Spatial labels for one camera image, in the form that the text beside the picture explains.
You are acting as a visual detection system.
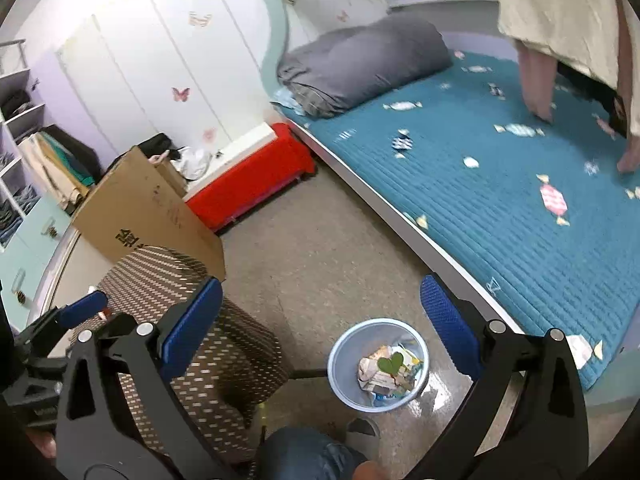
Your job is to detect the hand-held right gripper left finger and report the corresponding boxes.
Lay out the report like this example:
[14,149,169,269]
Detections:
[54,276,226,480]

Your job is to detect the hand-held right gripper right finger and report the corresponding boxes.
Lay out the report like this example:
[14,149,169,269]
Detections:
[415,273,591,480]

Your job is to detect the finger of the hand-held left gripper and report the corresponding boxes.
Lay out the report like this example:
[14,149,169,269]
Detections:
[95,312,143,346]
[14,290,109,348]

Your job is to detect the green heart-shaped wrapper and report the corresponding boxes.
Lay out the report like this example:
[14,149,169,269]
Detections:
[377,352,405,376]

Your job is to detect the blue plastic waste bin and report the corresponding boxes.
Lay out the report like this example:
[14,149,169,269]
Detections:
[327,317,430,413]

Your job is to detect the person's left hand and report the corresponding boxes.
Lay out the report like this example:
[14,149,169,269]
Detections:
[30,430,57,460]

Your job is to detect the round polka dot table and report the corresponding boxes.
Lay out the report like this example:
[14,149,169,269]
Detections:
[95,246,328,466]

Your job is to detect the white shelf unit teal drawers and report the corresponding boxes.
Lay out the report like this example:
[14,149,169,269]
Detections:
[0,40,76,306]

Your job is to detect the large cardboard box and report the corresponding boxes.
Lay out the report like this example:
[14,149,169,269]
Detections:
[71,146,227,281]

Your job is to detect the teal candy print mattress pad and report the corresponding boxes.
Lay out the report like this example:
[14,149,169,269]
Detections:
[272,50,640,393]

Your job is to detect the grey slipper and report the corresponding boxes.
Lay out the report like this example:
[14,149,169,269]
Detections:
[345,416,382,448]

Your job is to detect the green hanging garment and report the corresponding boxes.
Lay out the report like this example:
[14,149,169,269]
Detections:
[42,132,96,188]

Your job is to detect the red bench with white top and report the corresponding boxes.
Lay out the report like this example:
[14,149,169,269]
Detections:
[185,122,317,233]

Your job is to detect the black hanging coat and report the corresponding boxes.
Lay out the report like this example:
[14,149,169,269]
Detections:
[47,125,103,171]

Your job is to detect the white plastic bag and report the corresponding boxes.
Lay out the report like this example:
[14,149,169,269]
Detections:
[175,146,214,181]

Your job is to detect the black clothes heap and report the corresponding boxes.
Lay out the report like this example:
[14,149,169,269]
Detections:
[136,132,186,161]

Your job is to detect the black folded clothes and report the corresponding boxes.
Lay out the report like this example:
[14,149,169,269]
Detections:
[0,89,32,116]

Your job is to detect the plaid teal pillow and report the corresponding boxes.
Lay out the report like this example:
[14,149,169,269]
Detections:
[274,87,307,117]

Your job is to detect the white wardrobe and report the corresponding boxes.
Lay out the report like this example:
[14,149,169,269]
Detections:
[55,0,281,161]

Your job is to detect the pink hanging garment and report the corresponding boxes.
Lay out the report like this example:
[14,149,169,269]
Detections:
[515,40,640,173]

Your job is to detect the grey folded quilt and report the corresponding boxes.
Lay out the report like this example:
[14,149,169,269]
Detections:
[276,14,453,120]

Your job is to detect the person in cream shirt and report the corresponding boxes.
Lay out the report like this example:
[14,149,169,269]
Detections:
[487,0,640,136]

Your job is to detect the teal bunk bed frame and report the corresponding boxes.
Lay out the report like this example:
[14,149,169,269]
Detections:
[252,0,640,411]

